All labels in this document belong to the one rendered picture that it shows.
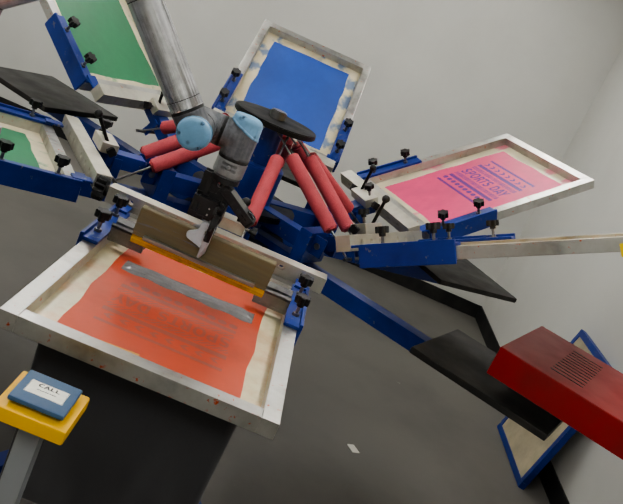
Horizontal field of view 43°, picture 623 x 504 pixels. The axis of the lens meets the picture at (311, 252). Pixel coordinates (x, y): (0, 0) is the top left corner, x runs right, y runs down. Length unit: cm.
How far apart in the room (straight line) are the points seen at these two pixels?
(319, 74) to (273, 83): 28
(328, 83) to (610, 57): 295
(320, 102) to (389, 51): 233
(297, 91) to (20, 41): 322
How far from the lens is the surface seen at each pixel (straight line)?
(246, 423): 160
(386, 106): 616
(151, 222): 197
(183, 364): 173
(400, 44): 613
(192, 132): 173
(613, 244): 214
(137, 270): 207
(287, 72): 394
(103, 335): 172
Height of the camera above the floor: 175
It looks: 16 degrees down
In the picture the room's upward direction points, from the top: 25 degrees clockwise
